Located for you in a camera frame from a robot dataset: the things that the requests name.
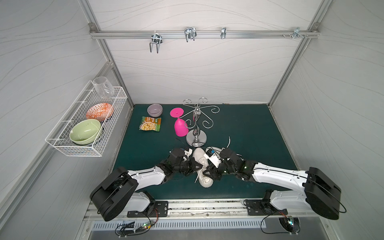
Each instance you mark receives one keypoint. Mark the green snack packet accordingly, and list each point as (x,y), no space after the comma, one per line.
(150,124)

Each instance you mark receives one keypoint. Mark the white wire wall basket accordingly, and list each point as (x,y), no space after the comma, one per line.
(59,137)

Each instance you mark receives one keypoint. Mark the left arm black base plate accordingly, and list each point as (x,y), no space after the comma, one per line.
(154,210)

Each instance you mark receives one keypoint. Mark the metal hook bracket right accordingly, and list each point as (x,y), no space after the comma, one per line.
(296,34)

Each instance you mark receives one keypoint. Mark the metal double hook left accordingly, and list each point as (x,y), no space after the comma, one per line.
(156,41)

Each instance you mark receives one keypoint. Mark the metal double hook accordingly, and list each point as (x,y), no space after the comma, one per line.
(190,34)
(156,41)

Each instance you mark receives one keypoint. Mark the lilac ceramic bowl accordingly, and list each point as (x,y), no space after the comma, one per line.
(155,110)

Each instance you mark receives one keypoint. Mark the small metal hook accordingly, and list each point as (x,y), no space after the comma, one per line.
(223,33)

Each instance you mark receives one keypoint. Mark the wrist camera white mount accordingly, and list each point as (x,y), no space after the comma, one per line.
(214,160)
(188,152)

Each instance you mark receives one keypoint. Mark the green dark table mat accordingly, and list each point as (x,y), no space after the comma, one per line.
(254,134)

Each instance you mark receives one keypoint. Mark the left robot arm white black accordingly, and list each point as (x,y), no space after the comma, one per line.
(121,187)

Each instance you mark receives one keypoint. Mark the white knit sneaker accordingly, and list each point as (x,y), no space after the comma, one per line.
(213,151)
(199,155)

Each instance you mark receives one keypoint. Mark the aluminium crossbar rail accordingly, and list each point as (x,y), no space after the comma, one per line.
(215,34)

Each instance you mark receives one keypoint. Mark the pink plastic wine glass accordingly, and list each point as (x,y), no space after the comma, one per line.
(180,125)

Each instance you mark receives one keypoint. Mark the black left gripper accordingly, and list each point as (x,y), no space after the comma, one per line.
(188,163)

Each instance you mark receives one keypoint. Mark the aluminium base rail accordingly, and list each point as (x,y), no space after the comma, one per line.
(198,209)

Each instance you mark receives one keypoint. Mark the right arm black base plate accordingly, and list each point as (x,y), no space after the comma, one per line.
(262,208)

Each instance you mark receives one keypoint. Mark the metal double hook middle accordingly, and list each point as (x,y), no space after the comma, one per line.
(190,34)

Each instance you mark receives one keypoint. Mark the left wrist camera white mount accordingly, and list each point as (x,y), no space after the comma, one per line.
(188,152)

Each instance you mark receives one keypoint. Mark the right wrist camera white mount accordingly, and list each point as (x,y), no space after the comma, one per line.
(214,160)

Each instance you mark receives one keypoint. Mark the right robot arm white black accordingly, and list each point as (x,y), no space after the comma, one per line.
(304,190)

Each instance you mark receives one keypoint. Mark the green ceramic bowl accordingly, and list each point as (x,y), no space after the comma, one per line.
(85,132)

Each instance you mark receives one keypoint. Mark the clear drinking glass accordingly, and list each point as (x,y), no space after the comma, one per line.
(103,87)

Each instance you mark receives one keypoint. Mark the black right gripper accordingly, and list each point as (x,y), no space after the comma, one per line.
(214,169)

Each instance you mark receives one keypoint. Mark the orange patterned bowl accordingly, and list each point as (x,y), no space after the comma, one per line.
(100,112)

